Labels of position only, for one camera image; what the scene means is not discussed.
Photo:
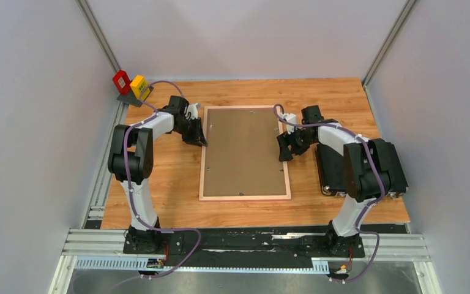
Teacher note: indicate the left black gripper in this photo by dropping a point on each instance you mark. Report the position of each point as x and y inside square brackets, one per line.
[197, 138]

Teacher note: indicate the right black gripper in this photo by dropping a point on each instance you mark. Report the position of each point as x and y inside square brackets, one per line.
[283, 139]

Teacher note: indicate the grey backing board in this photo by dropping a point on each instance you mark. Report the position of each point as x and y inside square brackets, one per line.
[243, 152]

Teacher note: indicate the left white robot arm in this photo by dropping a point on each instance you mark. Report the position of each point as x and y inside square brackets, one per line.
[131, 162]

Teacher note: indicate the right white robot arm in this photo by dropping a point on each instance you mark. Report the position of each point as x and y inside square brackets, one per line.
[349, 219]

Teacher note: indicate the black poker chip case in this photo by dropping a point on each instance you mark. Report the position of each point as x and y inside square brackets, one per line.
[352, 174]

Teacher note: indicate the yellow small box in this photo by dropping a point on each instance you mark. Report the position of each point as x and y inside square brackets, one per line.
[140, 87]

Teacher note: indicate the red small box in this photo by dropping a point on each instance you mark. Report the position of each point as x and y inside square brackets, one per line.
[122, 82]

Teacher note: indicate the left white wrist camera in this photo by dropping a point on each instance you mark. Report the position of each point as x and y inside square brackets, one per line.
[192, 111]

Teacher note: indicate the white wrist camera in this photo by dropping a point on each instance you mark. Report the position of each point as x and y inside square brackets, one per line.
[192, 111]
[290, 120]

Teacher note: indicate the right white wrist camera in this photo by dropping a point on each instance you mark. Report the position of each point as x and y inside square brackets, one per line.
[290, 120]

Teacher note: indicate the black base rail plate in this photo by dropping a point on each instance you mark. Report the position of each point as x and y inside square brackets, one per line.
[251, 247]

